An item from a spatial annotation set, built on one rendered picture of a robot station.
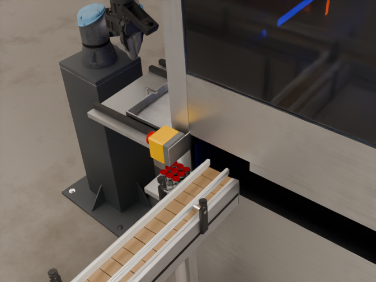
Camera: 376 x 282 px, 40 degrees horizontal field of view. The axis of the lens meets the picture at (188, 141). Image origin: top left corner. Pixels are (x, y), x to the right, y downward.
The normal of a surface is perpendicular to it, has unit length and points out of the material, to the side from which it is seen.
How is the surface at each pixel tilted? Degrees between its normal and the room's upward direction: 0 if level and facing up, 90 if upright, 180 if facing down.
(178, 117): 90
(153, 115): 0
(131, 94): 0
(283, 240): 90
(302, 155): 90
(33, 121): 0
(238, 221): 90
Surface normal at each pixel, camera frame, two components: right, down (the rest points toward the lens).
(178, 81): -0.63, 0.52
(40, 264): -0.05, -0.77
